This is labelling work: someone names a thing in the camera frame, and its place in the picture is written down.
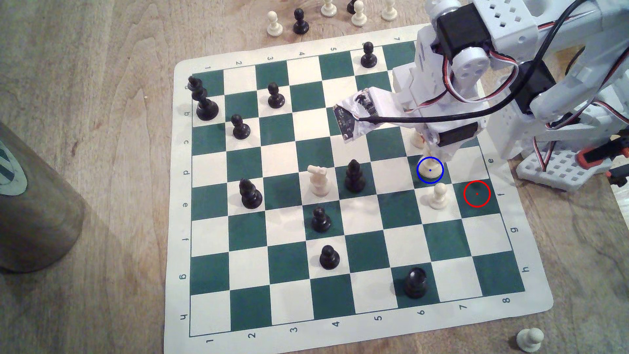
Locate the black camera cable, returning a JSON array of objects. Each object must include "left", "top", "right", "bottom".
[{"left": 356, "top": 0, "right": 590, "bottom": 125}]

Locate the black pawn chess piece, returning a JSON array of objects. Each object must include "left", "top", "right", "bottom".
[
  {"left": 293, "top": 8, "right": 310, "bottom": 35},
  {"left": 231, "top": 114, "right": 251, "bottom": 140},
  {"left": 319, "top": 245, "right": 341, "bottom": 270},
  {"left": 312, "top": 207, "right": 332, "bottom": 234},
  {"left": 360, "top": 42, "right": 378, "bottom": 69},
  {"left": 267, "top": 84, "right": 286, "bottom": 109}
]

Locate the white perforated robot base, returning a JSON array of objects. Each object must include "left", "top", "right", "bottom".
[{"left": 516, "top": 147, "right": 598, "bottom": 193}]

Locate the tall white chess piece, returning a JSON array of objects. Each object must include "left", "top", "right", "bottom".
[{"left": 417, "top": 156, "right": 444, "bottom": 185}]

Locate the green white chessboard mat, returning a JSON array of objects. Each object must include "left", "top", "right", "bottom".
[{"left": 163, "top": 20, "right": 554, "bottom": 354}]

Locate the white knight chess piece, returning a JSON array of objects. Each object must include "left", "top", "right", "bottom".
[{"left": 307, "top": 165, "right": 331, "bottom": 197}]

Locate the black rook chess piece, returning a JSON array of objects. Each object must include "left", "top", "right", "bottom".
[{"left": 403, "top": 267, "right": 429, "bottom": 300}]

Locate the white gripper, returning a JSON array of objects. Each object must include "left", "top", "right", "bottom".
[{"left": 391, "top": 22, "right": 487, "bottom": 171}]

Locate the brown cylinder with label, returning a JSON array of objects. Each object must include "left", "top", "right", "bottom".
[{"left": 0, "top": 120, "right": 87, "bottom": 274}]

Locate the black king chess piece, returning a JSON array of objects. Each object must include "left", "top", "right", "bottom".
[{"left": 189, "top": 75, "right": 220, "bottom": 122}]

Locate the orange black clamp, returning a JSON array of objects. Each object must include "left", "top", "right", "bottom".
[{"left": 576, "top": 137, "right": 629, "bottom": 188}]

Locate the taped camera circuit board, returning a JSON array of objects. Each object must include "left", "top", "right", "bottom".
[{"left": 333, "top": 88, "right": 410, "bottom": 144}]

